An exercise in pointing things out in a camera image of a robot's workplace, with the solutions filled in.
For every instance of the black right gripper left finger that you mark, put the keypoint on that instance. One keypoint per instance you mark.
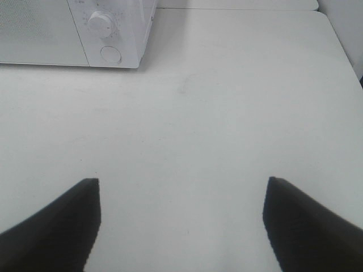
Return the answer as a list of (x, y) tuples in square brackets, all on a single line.
[(59, 237)]

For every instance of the white dial knob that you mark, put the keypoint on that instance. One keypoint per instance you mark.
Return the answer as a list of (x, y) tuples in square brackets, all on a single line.
[(101, 24)]

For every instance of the white microwave oven body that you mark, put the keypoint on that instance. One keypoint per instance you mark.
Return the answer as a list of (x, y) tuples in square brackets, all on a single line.
[(133, 21)]

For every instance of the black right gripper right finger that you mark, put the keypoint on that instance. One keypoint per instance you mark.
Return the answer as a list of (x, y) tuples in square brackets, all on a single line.
[(307, 236)]

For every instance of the round white door button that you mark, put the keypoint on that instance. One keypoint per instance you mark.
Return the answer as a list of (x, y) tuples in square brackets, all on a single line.
[(110, 54)]

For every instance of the white microwave door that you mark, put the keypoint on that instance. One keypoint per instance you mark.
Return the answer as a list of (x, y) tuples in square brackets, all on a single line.
[(40, 33)]

